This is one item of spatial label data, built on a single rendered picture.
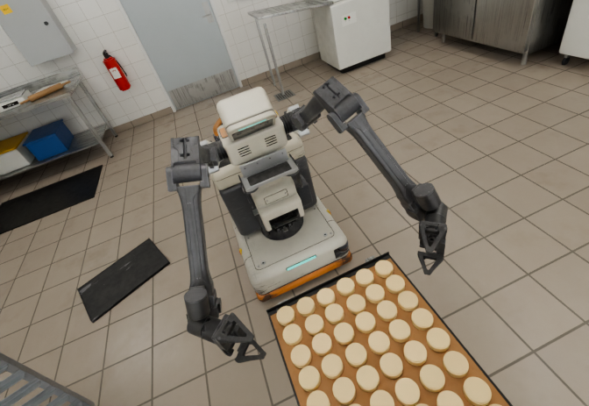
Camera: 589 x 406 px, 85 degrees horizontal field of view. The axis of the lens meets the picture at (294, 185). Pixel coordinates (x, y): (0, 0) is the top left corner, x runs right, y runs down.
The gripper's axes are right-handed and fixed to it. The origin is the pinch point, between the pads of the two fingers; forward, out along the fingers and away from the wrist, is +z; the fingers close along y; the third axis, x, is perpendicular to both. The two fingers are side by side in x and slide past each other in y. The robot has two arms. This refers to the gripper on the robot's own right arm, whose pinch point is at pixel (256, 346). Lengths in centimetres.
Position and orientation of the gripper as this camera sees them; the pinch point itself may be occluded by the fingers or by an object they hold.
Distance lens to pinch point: 85.9
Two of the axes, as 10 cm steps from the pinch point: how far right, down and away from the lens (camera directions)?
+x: 3.9, -6.7, 6.3
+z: 8.9, 1.1, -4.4
